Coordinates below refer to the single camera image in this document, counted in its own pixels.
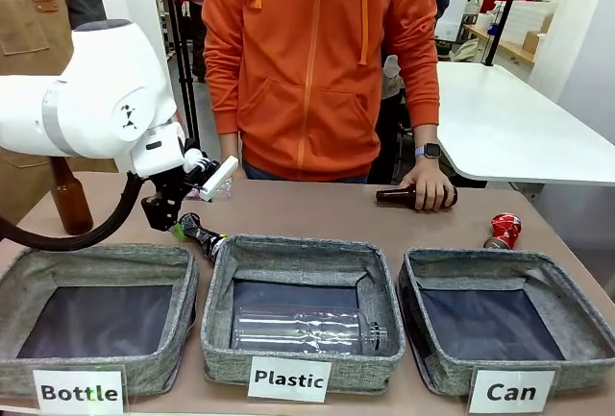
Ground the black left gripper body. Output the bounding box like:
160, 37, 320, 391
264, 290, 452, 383
140, 169, 194, 232

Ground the brown glass bottle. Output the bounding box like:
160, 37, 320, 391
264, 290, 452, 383
375, 184, 459, 209
49, 156, 95, 236

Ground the person's left forearm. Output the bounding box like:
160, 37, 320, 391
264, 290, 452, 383
403, 26, 441, 159

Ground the person's right forearm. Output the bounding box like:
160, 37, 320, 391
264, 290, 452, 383
201, 21, 241, 135

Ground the crumpled clear plastic waste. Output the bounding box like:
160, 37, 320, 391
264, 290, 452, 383
184, 176, 234, 202

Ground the grey fabric basket bottle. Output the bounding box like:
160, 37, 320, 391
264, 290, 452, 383
0, 242, 200, 399

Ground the grey fabric basket plastic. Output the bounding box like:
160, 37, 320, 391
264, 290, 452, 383
200, 233, 407, 395

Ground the crushed red can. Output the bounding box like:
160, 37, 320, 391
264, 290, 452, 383
482, 212, 523, 251

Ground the grey fabric basket can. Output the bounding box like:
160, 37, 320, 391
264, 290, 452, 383
396, 247, 615, 398

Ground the white label Can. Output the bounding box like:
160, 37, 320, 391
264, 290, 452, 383
468, 366, 556, 415

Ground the person's right hand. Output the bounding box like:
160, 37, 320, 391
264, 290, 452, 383
219, 131, 241, 168

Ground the person's left hand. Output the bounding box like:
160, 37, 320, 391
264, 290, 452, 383
400, 156, 456, 212

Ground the standing brown glass bottle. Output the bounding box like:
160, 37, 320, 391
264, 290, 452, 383
49, 156, 95, 236

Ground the black tripod stand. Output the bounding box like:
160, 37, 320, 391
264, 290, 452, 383
159, 0, 202, 148

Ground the clear plastic bottle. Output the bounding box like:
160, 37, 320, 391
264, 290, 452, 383
231, 304, 389, 356

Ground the white label Plastic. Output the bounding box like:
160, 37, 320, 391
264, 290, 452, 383
247, 356, 332, 404

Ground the white label Bottle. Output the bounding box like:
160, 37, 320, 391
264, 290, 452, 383
32, 368, 126, 416

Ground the person in orange hoodie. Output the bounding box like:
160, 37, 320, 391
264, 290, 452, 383
201, 0, 441, 184

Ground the person in brown apron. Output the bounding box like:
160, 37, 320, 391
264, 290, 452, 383
0, 0, 119, 228

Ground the white table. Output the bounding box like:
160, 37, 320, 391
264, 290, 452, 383
434, 61, 615, 187

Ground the wooden shelf with boxes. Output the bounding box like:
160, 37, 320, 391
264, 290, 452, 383
463, 0, 554, 67

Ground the black pole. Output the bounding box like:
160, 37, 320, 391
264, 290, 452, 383
483, 0, 530, 67

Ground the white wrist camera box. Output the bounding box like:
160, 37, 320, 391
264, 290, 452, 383
198, 155, 239, 203

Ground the black robot cable hose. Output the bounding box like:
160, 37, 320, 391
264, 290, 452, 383
0, 171, 145, 252

